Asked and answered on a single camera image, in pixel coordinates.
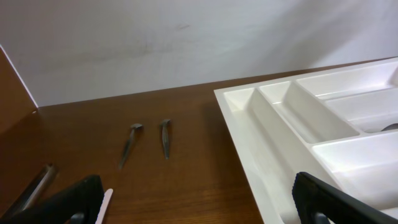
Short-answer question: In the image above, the black handled fork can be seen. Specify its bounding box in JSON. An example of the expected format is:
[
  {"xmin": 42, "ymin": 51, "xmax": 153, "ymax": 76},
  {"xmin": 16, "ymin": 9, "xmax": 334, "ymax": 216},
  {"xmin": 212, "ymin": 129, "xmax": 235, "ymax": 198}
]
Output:
[{"xmin": 382, "ymin": 123, "xmax": 398, "ymax": 131}]

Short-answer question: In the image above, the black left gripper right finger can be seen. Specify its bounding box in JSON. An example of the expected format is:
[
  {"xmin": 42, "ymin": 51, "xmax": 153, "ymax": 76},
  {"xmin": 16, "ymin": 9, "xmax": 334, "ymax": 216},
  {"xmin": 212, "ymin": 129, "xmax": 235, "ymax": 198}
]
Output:
[{"xmin": 292, "ymin": 172, "xmax": 397, "ymax": 224}]

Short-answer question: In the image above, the small steel teaspoon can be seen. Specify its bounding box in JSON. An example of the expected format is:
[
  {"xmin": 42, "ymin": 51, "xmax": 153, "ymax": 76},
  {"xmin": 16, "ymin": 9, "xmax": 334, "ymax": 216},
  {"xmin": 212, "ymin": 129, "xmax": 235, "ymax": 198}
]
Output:
[
  {"xmin": 160, "ymin": 119, "xmax": 171, "ymax": 159},
  {"xmin": 118, "ymin": 123, "xmax": 143, "ymax": 169}
]

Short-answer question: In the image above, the white plastic cutlery tray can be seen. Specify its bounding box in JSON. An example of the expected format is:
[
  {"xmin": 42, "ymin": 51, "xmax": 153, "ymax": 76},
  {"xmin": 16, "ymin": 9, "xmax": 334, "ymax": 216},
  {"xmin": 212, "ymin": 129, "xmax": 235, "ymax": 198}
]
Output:
[{"xmin": 215, "ymin": 58, "xmax": 397, "ymax": 223}]

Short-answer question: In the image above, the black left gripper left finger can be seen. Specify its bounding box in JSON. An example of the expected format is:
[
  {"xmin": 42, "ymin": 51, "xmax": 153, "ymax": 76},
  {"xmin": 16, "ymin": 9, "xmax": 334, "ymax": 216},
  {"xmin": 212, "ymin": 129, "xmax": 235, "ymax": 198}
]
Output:
[{"xmin": 1, "ymin": 175, "xmax": 104, "ymax": 224}]

